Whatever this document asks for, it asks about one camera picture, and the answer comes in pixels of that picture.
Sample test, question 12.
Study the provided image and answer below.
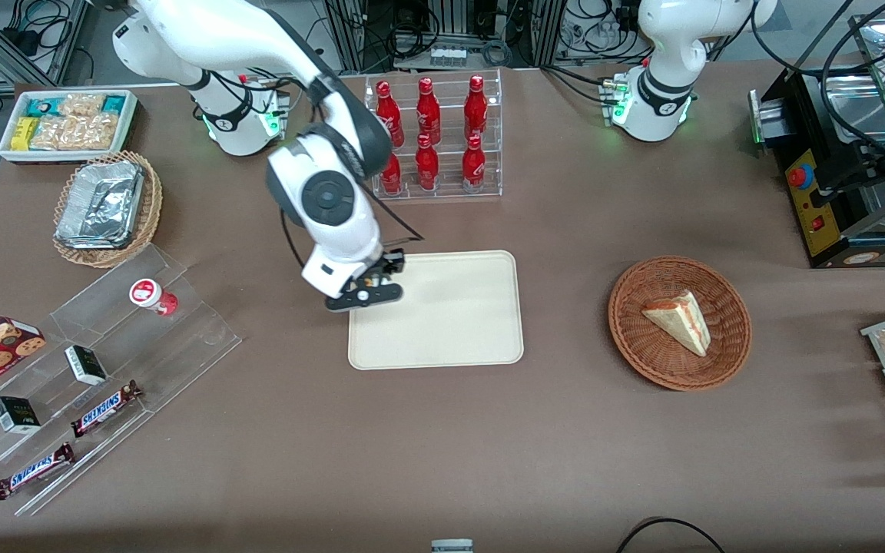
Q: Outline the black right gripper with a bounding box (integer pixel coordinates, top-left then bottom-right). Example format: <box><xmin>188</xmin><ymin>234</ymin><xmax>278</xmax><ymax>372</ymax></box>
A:
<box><xmin>349</xmin><ymin>250</ymin><xmax>406</xmax><ymax>293</ymax></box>

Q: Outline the cream plastic tray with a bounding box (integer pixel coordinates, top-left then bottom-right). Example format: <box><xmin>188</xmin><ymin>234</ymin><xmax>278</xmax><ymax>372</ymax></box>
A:
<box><xmin>347</xmin><ymin>250</ymin><xmax>525</xmax><ymax>371</ymax></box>

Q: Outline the dark green gum box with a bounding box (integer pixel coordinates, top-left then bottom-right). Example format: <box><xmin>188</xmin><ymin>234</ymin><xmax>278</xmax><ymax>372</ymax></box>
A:
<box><xmin>65</xmin><ymin>346</ymin><xmax>108</xmax><ymax>386</ymax></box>
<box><xmin>0</xmin><ymin>396</ymin><xmax>41</xmax><ymax>435</ymax></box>

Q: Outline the clear acrylic bottle rack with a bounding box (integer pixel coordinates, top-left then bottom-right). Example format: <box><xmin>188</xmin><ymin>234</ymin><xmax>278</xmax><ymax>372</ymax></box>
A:
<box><xmin>364</xmin><ymin>69</ymin><xmax>503</xmax><ymax>202</ymax></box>

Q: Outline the clear acrylic stepped display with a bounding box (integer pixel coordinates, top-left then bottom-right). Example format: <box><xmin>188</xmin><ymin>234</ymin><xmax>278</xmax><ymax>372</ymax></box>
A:
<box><xmin>0</xmin><ymin>244</ymin><xmax>244</xmax><ymax>517</ymax></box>

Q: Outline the red yogurt drink bottle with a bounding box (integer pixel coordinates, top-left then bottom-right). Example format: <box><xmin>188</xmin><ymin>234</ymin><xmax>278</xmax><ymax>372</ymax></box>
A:
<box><xmin>130</xmin><ymin>278</ymin><xmax>180</xmax><ymax>317</ymax></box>

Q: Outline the oval wicker basket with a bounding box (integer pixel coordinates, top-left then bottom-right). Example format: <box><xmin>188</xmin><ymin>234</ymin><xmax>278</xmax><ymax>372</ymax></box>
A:
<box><xmin>53</xmin><ymin>151</ymin><xmax>164</xmax><ymax>268</ymax></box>

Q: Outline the round brown wicker basket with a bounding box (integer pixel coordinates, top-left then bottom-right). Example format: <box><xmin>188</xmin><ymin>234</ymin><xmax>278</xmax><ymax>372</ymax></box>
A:
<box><xmin>608</xmin><ymin>256</ymin><xmax>752</xmax><ymax>392</ymax></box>

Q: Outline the aluminium foil container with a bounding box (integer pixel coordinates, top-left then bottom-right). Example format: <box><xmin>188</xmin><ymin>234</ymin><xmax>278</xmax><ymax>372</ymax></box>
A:
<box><xmin>55</xmin><ymin>161</ymin><xmax>144</xmax><ymax>250</ymax></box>

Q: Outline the wrapped triangle sandwich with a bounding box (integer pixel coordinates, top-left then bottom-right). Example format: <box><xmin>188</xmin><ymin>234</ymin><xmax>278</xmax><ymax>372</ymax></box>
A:
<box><xmin>641</xmin><ymin>290</ymin><xmax>712</xmax><ymax>358</ymax></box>

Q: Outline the Snickers chocolate bar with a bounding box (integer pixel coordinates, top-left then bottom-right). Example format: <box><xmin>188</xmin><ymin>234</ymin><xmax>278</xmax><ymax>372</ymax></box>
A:
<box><xmin>71</xmin><ymin>380</ymin><xmax>144</xmax><ymax>439</ymax></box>
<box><xmin>0</xmin><ymin>442</ymin><xmax>76</xmax><ymax>502</ymax></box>

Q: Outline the clear bag of puffed snacks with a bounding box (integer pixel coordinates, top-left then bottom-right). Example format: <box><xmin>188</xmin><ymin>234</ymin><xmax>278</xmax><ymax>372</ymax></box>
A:
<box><xmin>31</xmin><ymin>94</ymin><xmax>119</xmax><ymax>151</ymax></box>

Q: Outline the white plastic snack bin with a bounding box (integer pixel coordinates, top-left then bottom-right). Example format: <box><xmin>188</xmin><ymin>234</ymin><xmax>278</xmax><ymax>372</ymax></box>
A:
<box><xmin>0</xmin><ymin>90</ymin><xmax>138</xmax><ymax>164</ymax></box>

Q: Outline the black food warmer appliance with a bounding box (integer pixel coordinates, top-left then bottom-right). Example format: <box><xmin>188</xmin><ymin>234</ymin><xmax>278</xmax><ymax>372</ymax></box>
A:
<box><xmin>750</xmin><ymin>0</ymin><xmax>885</xmax><ymax>270</ymax></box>

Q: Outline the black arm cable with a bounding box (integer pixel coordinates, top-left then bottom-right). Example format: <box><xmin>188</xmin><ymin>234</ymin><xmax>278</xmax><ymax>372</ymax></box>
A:
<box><xmin>370</xmin><ymin>192</ymin><xmax>426</xmax><ymax>248</ymax></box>

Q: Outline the aluminium equipment frame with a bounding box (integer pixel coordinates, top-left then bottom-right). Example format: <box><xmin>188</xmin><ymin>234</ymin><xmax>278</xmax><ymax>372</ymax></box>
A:
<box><xmin>323</xmin><ymin>0</ymin><xmax>566</xmax><ymax>74</ymax></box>

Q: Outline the black floor cable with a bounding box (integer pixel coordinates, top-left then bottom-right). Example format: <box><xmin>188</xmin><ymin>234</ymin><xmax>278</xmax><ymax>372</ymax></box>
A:
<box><xmin>615</xmin><ymin>518</ymin><xmax>728</xmax><ymax>553</ymax></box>

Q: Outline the black looping cable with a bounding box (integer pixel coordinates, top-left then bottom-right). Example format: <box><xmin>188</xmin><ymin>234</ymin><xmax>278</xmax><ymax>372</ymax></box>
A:
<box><xmin>819</xmin><ymin>0</ymin><xmax>885</xmax><ymax>171</ymax></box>

